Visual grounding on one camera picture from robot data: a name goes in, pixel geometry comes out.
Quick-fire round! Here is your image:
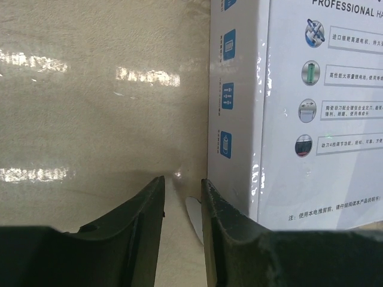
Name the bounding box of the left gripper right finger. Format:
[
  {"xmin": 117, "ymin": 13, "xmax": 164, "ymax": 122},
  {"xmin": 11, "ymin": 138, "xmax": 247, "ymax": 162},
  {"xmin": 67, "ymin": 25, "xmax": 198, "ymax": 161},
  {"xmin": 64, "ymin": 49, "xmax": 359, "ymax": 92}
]
[{"xmin": 201, "ymin": 179, "xmax": 382, "ymax": 286}]

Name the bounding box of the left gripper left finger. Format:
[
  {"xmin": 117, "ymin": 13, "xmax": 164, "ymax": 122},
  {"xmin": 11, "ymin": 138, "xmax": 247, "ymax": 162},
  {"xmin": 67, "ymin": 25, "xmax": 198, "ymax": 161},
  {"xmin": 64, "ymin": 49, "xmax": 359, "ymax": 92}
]
[{"xmin": 1, "ymin": 176, "xmax": 165, "ymax": 286}]

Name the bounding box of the white clipper kit box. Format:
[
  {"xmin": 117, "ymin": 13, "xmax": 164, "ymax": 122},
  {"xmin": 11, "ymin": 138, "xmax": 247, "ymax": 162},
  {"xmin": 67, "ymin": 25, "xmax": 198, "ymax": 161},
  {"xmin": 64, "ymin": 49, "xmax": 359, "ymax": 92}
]
[{"xmin": 207, "ymin": 1, "xmax": 382, "ymax": 230}]

